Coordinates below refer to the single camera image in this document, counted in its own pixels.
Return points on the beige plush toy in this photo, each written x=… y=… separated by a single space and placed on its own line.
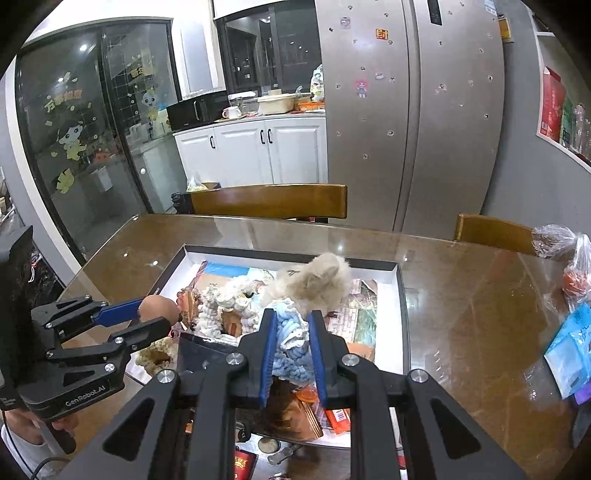
x=314 y=281

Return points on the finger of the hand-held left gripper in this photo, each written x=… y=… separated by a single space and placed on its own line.
x=117 y=313
x=143 y=333

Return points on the silver refrigerator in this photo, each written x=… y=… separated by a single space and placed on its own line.
x=406 y=115

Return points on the person's left hand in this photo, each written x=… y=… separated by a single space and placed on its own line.
x=27 y=427

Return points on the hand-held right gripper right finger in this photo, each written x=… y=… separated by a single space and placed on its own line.
x=318 y=360

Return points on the black bag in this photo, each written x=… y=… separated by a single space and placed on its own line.
x=180 y=203

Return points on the white mug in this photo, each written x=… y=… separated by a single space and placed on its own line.
x=232 y=112

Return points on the brown plush doll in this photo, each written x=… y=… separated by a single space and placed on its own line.
x=157 y=310

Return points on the cream basin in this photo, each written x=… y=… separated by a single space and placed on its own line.
x=276 y=104

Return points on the round cream disc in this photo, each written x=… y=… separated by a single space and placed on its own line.
x=268 y=445

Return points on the red gift bag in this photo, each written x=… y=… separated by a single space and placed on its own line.
x=551 y=104

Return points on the person's left forearm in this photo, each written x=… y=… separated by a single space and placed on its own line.
x=27 y=454

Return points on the black storage box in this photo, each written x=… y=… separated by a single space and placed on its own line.
x=400 y=300

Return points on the white kitchen cabinet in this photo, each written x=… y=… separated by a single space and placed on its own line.
x=240 y=147

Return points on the orange packet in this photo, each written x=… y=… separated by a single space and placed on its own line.
x=310 y=106

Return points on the white wall shelf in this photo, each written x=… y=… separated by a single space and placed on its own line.
x=554 y=152

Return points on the blue white knitted yarn piece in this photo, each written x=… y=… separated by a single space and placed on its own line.
x=291 y=341

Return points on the clear plastic wrap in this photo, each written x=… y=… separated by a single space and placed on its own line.
x=581 y=129

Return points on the purple cloth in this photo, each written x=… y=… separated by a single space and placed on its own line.
x=584 y=396

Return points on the light blue packet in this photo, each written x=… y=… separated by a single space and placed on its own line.
x=570 y=355

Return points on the green packet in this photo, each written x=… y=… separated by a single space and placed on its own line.
x=567 y=122

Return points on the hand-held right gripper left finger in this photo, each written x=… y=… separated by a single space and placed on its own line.
x=270 y=360

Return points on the black glass wall cabinet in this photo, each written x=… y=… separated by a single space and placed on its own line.
x=268 y=50

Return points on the blue white crocheted item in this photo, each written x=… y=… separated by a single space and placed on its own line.
x=364 y=318

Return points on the glass sliding door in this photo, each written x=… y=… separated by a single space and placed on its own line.
x=83 y=138

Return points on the white plastic bag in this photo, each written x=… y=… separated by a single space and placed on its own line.
x=317 y=83

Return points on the black microwave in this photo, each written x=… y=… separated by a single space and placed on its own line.
x=194 y=110

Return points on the wooden chair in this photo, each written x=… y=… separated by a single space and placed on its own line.
x=268 y=201
x=494 y=233

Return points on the clear plastic bag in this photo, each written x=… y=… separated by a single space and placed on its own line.
x=561 y=258

